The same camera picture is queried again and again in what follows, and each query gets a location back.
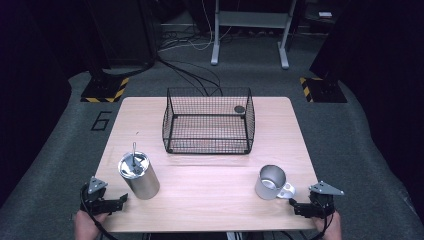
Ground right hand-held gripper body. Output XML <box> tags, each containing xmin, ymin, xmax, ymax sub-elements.
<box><xmin>307</xmin><ymin>180</ymin><xmax>345</xmax><ymax>220</ymax></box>

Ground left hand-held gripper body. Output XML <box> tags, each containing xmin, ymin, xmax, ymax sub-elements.
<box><xmin>79</xmin><ymin>176</ymin><xmax>113</xmax><ymax>216</ymax></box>

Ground steel tumbler with straw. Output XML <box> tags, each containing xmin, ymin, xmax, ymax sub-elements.
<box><xmin>117</xmin><ymin>141</ymin><xmax>161</xmax><ymax>201</ymax></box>

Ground steel mug with white handle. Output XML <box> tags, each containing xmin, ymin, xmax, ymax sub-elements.
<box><xmin>254</xmin><ymin>164</ymin><xmax>297</xmax><ymax>201</ymax></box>

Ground black wire basket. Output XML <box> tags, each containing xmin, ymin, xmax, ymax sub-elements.
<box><xmin>161</xmin><ymin>87</ymin><xmax>256</xmax><ymax>155</ymax></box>

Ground person's left hand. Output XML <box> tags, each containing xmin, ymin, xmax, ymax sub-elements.
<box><xmin>73</xmin><ymin>209</ymin><xmax>110</xmax><ymax>240</ymax></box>

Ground person's right hand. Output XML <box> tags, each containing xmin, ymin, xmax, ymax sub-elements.
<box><xmin>311</xmin><ymin>210</ymin><xmax>343</xmax><ymax>240</ymax></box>

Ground black yellow striped base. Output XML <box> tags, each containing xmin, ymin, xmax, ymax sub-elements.
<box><xmin>299</xmin><ymin>77</ymin><xmax>348</xmax><ymax>104</ymax></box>
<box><xmin>80</xmin><ymin>76</ymin><xmax>130</xmax><ymax>104</ymax></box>

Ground black cabinet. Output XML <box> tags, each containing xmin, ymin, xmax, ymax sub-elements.
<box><xmin>84</xmin><ymin>0</ymin><xmax>158</xmax><ymax>69</ymax></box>

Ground white metal stand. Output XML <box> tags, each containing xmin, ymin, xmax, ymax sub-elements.
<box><xmin>210</xmin><ymin>0</ymin><xmax>298</xmax><ymax>70</ymax></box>

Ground left hand-held gripper cable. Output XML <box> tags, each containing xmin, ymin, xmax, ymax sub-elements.
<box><xmin>79</xmin><ymin>184</ymin><xmax>120</xmax><ymax>240</ymax></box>

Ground hand-held gripper cable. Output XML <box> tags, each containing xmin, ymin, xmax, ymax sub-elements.
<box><xmin>308</xmin><ymin>213</ymin><xmax>335</xmax><ymax>240</ymax></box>
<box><xmin>79</xmin><ymin>184</ymin><xmax>120</xmax><ymax>240</ymax></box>

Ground right hand-held gripper cable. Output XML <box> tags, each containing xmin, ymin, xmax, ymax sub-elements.
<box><xmin>308</xmin><ymin>213</ymin><xmax>335</xmax><ymax>240</ymax></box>

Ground black floor cable bundle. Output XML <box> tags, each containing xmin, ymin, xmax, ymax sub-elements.
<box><xmin>155</xmin><ymin>54</ymin><xmax>225</xmax><ymax>98</ymax></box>

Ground white floor cable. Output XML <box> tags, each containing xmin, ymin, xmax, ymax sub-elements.
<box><xmin>158</xmin><ymin>0</ymin><xmax>234</xmax><ymax>53</ymax></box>

